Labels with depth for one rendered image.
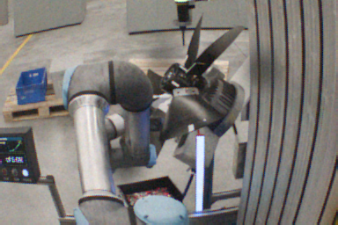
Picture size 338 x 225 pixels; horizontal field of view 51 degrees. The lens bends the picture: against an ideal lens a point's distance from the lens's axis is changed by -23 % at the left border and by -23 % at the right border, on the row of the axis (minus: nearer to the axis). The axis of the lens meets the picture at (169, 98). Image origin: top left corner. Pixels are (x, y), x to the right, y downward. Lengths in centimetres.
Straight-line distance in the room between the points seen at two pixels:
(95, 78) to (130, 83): 9
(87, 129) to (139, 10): 614
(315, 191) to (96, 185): 57
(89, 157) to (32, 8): 803
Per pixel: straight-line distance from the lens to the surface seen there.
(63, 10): 877
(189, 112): 153
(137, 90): 112
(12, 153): 137
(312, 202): 55
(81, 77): 110
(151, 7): 711
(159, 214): 88
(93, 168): 97
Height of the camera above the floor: 182
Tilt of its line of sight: 23 degrees down
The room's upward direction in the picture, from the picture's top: 3 degrees counter-clockwise
